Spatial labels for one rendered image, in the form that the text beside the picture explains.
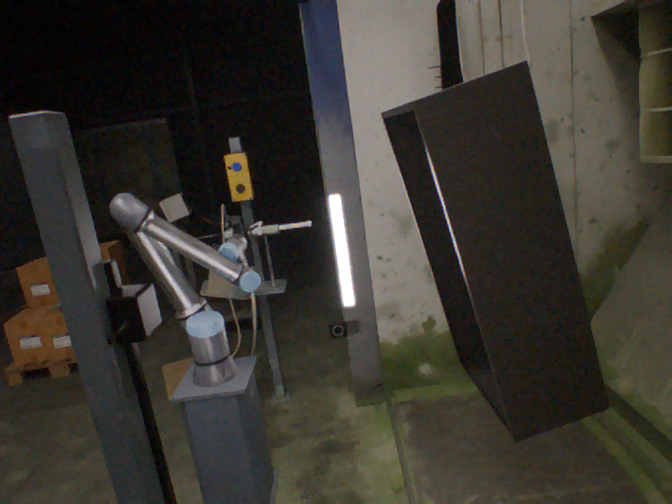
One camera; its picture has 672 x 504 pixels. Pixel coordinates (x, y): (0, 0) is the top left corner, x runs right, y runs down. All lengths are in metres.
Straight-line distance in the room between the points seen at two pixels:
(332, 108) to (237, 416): 1.54
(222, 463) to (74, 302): 1.60
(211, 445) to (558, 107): 2.33
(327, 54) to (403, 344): 1.62
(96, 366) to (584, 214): 2.59
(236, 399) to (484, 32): 2.09
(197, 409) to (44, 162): 1.56
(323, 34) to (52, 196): 2.05
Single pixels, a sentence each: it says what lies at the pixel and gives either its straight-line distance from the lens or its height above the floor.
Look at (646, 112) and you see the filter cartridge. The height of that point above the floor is 1.49.
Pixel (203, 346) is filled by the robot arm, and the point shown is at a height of 0.81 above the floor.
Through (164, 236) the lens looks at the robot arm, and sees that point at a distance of 1.99.
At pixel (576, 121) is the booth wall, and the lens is 2.86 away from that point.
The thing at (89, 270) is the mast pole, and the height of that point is 1.44.
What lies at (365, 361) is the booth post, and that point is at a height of 0.29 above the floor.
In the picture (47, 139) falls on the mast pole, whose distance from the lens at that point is 0.69.
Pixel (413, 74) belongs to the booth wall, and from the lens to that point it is 2.59.
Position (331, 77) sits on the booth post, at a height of 1.86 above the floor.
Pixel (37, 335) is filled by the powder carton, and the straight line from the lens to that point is 4.52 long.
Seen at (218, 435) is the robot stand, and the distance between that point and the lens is 2.16.
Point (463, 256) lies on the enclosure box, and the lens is 1.53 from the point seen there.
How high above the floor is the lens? 1.56
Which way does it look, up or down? 13 degrees down
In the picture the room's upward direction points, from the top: 8 degrees counter-clockwise
